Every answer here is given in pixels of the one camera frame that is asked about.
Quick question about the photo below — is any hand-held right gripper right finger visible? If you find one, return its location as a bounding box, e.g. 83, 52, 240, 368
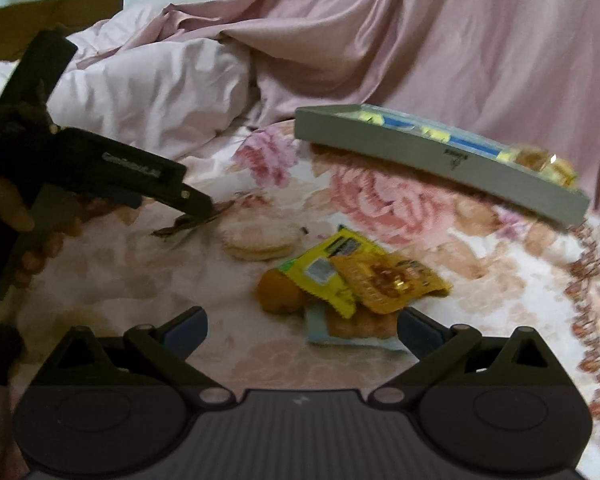
370, 308, 561, 407

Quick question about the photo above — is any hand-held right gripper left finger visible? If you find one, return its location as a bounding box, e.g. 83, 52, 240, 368
44, 306, 235, 407

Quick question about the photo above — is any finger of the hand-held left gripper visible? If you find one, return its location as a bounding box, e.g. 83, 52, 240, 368
157, 182, 221, 222
96, 187, 145, 211

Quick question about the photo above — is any golden snack packet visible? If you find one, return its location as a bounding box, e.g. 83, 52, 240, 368
330, 251, 452, 315

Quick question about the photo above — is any yellow-green snack packet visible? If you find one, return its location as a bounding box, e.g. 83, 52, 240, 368
279, 226, 381, 319

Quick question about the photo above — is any grey cardboard box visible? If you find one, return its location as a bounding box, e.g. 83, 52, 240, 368
294, 104, 591, 231

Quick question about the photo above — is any yellow bread packet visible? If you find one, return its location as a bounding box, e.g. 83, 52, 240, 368
512, 146, 581, 191

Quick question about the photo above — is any person's left hand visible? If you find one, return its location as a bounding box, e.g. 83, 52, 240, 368
0, 165, 84, 291

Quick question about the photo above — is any floral bedsheet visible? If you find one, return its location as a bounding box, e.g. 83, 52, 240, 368
0, 120, 600, 480

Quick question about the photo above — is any pink sausage packet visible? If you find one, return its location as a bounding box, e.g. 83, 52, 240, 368
306, 308, 401, 352

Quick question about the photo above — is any clear pale snack packet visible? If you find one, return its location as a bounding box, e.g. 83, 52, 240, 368
219, 219, 301, 262

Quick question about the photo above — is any round orange snack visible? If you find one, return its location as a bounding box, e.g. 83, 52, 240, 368
257, 267, 307, 314

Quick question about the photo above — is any white duvet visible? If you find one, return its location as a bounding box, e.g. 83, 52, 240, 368
0, 7, 255, 163

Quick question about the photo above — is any wooden headboard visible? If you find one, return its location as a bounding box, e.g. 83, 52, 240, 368
0, 0, 124, 67

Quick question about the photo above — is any pink satin curtain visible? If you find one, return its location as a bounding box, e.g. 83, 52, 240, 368
74, 0, 600, 221

